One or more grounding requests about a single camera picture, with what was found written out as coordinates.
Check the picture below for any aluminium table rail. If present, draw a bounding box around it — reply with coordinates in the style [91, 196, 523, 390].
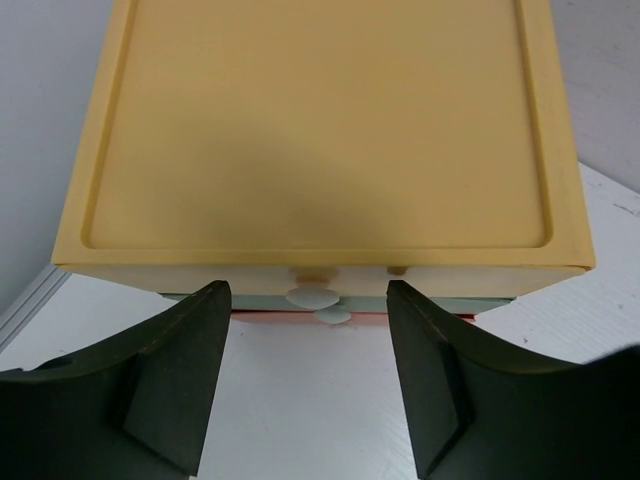
[1, 265, 68, 350]

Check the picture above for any green drawer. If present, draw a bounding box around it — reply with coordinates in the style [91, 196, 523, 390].
[159, 292, 516, 314]

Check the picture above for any red bottom drawer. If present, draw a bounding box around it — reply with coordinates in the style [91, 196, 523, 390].
[224, 309, 481, 326]

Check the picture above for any yellow drawer cabinet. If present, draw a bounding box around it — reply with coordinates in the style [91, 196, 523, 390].
[52, 1, 595, 277]

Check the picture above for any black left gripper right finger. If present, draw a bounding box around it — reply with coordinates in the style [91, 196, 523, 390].
[387, 280, 639, 479]

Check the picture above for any yellow top drawer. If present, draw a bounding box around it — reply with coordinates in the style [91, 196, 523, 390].
[61, 265, 585, 298]

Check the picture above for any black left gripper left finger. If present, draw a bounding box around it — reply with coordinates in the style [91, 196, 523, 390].
[1, 281, 231, 479]

